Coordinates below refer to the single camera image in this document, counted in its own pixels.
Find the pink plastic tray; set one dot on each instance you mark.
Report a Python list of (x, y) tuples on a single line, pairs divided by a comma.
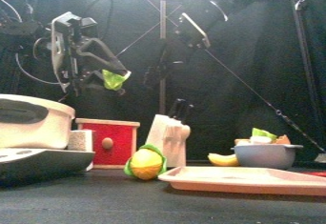
[(245, 180)]

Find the grey sponge block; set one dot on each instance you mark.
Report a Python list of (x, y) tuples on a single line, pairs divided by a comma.
[(80, 139)]

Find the toy corn with green husk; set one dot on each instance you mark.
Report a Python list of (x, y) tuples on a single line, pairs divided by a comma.
[(145, 163)]

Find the diagonal metal brace rod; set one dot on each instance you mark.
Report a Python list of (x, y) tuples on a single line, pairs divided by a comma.
[(271, 107)]

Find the green toy starfruit top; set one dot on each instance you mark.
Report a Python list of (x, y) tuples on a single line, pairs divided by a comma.
[(113, 79)]

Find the white toy food piece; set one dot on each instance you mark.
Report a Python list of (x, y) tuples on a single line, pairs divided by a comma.
[(259, 139)]

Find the white toy knife block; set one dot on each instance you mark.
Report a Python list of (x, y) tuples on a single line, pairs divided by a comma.
[(167, 142)]

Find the green toy food piece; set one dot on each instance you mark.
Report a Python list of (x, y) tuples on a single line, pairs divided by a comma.
[(263, 133)]

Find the yellow toy banana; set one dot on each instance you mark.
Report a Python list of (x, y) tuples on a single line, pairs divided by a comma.
[(221, 159)]

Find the vertical metal frame pole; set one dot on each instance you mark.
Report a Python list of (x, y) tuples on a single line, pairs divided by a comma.
[(161, 75)]

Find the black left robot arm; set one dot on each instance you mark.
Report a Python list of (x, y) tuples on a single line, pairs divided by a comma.
[(18, 30)]

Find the red wooden drawer box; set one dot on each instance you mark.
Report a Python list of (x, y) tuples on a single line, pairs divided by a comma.
[(116, 145)]

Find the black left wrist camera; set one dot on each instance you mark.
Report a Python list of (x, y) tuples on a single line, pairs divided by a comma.
[(76, 23)]

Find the black side frame pole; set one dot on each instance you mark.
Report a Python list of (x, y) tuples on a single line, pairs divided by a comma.
[(304, 59)]

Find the red flat object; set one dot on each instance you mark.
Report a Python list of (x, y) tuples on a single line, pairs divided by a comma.
[(314, 173)]

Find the orange brown toy food piece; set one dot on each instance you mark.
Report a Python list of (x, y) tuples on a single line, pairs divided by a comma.
[(283, 139)]

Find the grey toy pot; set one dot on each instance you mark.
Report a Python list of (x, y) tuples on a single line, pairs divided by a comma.
[(265, 155)]

